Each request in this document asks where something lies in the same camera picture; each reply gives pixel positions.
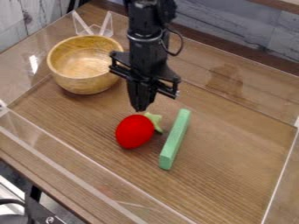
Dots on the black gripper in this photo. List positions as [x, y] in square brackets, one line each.
[143, 67]

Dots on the red plush strawberry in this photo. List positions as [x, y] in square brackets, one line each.
[137, 129]

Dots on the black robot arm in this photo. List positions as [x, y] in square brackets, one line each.
[150, 17]

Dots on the wooden bowl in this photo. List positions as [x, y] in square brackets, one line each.
[79, 62]

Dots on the green rectangular block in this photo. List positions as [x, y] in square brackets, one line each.
[174, 139]

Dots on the clear acrylic corner bracket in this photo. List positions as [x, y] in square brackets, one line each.
[83, 29]

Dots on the black table leg frame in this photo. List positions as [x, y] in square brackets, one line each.
[39, 215]

